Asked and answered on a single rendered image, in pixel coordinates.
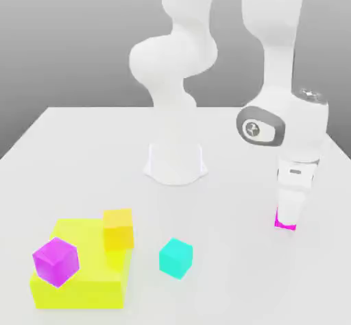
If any small magenta cube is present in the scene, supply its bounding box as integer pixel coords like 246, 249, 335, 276
274, 206, 298, 232

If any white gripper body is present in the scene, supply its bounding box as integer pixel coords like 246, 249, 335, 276
276, 184, 308, 226

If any large yellow box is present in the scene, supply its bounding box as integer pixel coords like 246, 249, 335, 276
29, 217, 135, 310

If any small cyan cube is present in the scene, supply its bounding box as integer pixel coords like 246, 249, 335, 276
158, 237, 194, 281

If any small purple cube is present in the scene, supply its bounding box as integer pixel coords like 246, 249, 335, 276
32, 237, 81, 289

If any small orange cube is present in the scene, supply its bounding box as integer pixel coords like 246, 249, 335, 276
102, 208, 135, 252

